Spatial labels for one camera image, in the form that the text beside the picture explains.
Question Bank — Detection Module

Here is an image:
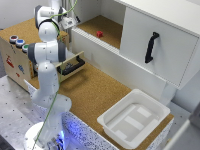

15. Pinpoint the wooden drawer box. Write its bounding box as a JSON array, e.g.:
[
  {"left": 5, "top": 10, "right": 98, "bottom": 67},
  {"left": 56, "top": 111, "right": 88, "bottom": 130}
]
[{"left": 0, "top": 17, "right": 71, "bottom": 93}]

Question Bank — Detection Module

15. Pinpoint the white cabinet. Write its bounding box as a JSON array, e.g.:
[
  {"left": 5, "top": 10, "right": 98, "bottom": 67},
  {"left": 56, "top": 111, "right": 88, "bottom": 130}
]
[{"left": 68, "top": 0, "right": 200, "bottom": 105}]

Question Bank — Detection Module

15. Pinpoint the blue button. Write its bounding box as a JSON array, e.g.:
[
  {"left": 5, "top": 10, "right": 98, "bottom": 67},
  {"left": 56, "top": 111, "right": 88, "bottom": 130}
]
[{"left": 15, "top": 38, "right": 26, "bottom": 48}]

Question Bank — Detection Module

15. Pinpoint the green cable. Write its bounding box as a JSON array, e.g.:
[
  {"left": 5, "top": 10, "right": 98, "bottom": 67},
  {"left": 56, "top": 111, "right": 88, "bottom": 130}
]
[{"left": 31, "top": 0, "right": 80, "bottom": 150}]

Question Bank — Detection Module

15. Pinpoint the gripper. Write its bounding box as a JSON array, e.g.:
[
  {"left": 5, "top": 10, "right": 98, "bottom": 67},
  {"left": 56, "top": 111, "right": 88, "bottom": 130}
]
[{"left": 62, "top": 14, "right": 77, "bottom": 31}]

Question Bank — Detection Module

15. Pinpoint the white sliding door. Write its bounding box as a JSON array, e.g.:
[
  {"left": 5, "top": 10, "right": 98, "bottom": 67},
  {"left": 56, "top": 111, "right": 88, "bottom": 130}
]
[{"left": 118, "top": 6, "right": 200, "bottom": 90}]

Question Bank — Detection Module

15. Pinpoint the red button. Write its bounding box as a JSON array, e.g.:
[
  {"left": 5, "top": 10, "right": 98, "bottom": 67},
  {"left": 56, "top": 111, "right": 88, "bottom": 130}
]
[{"left": 9, "top": 34, "right": 19, "bottom": 44}]

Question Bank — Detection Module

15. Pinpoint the white plastic box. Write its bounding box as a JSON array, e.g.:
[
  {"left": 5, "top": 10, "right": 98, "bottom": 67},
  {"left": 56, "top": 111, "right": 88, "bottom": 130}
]
[{"left": 96, "top": 88, "right": 172, "bottom": 150}]

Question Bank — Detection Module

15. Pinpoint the green button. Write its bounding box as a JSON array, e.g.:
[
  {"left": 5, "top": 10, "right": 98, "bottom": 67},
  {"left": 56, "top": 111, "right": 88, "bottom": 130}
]
[{"left": 21, "top": 43, "right": 31, "bottom": 54}]

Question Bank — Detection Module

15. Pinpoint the pink block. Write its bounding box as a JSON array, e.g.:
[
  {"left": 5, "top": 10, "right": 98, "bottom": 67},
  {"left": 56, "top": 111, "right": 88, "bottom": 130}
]
[{"left": 96, "top": 30, "right": 104, "bottom": 38}]

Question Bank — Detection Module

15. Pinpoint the black door handle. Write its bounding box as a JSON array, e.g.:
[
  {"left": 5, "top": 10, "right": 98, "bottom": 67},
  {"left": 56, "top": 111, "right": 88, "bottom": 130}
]
[{"left": 144, "top": 31, "right": 161, "bottom": 65}]

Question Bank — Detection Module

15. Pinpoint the wooden drawer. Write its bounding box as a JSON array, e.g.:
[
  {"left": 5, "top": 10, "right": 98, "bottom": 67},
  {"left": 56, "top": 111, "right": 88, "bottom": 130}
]
[{"left": 55, "top": 50, "right": 87, "bottom": 84}]

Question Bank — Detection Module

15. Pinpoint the black drawer handle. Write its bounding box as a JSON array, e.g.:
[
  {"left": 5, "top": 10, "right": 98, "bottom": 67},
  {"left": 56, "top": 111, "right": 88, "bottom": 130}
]
[{"left": 59, "top": 55, "right": 86, "bottom": 77}]

